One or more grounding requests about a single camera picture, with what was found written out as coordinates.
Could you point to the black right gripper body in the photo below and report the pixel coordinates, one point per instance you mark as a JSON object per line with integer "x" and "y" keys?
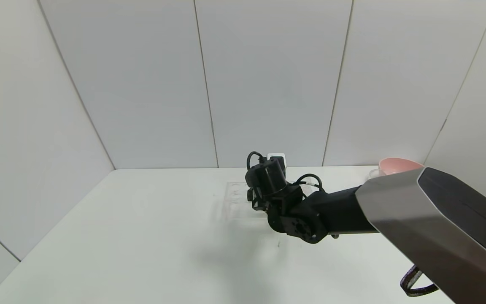
{"x": 249, "y": 195}

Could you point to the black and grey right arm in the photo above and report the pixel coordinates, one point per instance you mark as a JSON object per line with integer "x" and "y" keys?
{"x": 416, "y": 211}

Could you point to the clear acrylic test tube rack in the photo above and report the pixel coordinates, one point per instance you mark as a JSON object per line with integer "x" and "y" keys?
{"x": 236, "y": 202}

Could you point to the pink bowl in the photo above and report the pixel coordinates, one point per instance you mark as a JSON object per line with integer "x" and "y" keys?
{"x": 397, "y": 165}

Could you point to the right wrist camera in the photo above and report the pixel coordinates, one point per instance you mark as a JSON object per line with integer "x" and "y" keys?
{"x": 276, "y": 157}

